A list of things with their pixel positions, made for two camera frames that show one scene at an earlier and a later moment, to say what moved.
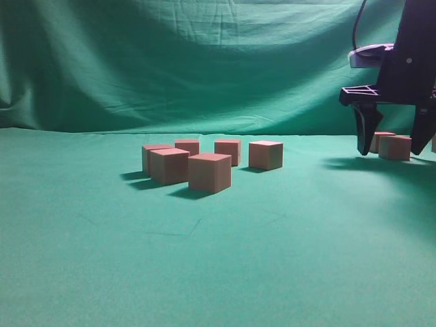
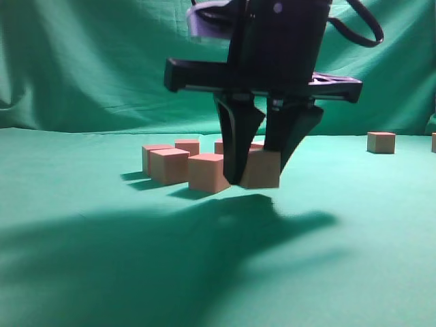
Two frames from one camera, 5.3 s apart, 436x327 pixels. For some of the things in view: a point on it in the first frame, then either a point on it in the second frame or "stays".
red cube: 146,163 stays
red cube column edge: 434,144 stays
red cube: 211,172 stays
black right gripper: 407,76 to 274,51
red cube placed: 169,166 stays
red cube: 394,148 to 261,169
